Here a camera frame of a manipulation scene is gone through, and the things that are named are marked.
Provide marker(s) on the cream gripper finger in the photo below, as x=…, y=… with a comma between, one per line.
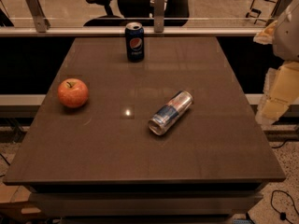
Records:
x=280, y=90
x=265, y=37

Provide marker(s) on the silver blue Red Bull can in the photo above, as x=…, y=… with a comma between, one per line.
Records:
x=168, y=114

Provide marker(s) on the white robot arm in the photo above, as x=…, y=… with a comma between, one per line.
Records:
x=286, y=35

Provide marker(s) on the blue Pepsi can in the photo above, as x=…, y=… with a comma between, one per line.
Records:
x=134, y=36

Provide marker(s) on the black office chair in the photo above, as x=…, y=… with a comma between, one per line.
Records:
x=176, y=13

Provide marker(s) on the red apple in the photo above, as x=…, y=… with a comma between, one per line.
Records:
x=73, y=93

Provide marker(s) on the brown table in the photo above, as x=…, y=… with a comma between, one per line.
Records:
x=103, y=160

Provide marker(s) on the wooden stool frame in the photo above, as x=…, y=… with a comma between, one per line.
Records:
x=261, y=10

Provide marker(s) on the right metal railing bracket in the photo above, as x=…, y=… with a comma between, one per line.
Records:
x=280, y=7

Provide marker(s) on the metal railing bracket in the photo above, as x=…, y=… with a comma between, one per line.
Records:
x=280, y=7
x=158, y=16
x=40, y=21

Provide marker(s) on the middle metal railing bracket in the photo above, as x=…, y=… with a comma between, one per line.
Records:
x=158, y=16

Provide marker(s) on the left metal railing bracket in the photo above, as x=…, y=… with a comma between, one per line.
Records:
x=40, y=21

